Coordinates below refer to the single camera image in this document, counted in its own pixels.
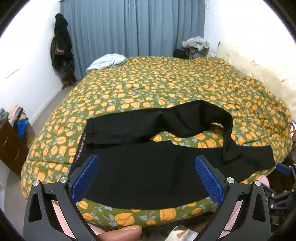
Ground stack of colourful clothes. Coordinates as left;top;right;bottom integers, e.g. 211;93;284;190
8;104;29;141

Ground pink dotted pyjama legs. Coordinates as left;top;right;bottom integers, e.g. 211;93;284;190
53;175;269;240

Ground light blue folded cloth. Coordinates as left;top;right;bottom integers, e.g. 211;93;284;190
86;53;127;73

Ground brown wooden drawer cabinet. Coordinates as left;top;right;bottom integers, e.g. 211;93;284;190
0;119;29;176

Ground blue-grey curtain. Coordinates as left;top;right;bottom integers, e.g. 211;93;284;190
60;1;205;79

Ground green floral bed quilt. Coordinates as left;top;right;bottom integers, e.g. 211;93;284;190
21;57;292;227

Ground person's left hand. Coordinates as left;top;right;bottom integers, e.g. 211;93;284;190
97;225;142;241

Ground black clothes hanging on wall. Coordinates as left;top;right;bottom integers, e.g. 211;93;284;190
50;13;76;89

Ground grey cloth pile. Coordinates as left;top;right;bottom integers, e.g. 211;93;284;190
182;36;210;51

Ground cream pillow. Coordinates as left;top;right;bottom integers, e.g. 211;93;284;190
216;42;295;121

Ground black pants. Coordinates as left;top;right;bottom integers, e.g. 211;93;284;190
70;100;275;210

